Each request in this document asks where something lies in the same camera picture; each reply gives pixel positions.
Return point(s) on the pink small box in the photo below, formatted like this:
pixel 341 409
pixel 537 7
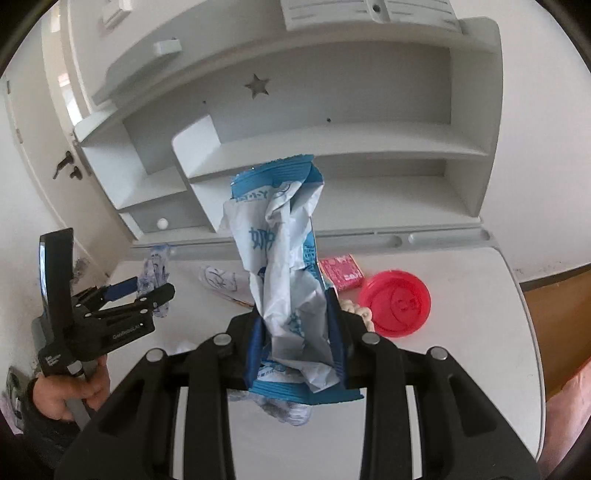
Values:
pixel 343 272

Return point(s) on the clear printed plastic wrapper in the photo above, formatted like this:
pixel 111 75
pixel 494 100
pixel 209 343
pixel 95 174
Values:
pixel 232 286

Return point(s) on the white desk hutch shelf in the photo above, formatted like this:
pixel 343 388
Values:
pixel 398 102

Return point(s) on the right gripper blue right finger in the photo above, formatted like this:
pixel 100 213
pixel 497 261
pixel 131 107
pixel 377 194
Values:
pixel 340 340

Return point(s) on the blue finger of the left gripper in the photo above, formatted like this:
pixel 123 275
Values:
pixel 120 289

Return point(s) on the white door with handle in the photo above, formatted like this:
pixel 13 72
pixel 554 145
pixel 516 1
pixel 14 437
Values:
pixel 45 143

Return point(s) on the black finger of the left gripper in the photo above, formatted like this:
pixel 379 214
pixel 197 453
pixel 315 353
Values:
pixel 145 304

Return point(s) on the person's left hand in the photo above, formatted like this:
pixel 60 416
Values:
pixel 51 393

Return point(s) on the blue patterned wrapper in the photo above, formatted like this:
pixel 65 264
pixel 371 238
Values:
pixel 155 270

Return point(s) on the red round plastic lid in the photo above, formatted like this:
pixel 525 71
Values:
pixel 400 302

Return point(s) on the blue white snack bag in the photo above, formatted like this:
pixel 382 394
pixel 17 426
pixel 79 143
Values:
pixel 269 215

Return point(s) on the cream knotted rope ball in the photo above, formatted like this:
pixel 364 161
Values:
pixel 365 313

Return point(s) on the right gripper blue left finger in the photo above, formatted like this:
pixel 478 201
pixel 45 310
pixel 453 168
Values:
pixel 257 342

